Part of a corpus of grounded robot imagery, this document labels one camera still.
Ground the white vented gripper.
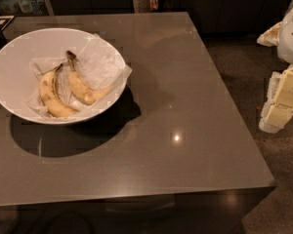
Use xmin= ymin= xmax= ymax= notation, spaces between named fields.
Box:
xmin=257 ymin=8 xmax=293 ymax=134

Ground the spotted yellow banana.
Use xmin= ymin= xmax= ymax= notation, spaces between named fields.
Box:
xmin=65 ymin=51 xmax=110 ymax=105
xmin=38 ymin=64 xmax=77 ymax=118

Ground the white paper bowl liner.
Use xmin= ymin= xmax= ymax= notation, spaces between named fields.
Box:
xmin=25 ymin=35 xmax=132 ymax=124

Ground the white ceramic bowl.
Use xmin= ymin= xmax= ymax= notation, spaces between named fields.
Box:
xmin=0 ymin=27 xmax=128 ymax=126

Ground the hanging badge with photo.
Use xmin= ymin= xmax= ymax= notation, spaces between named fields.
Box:
xmin=149 ymin=0 xmax=158 ymax=12

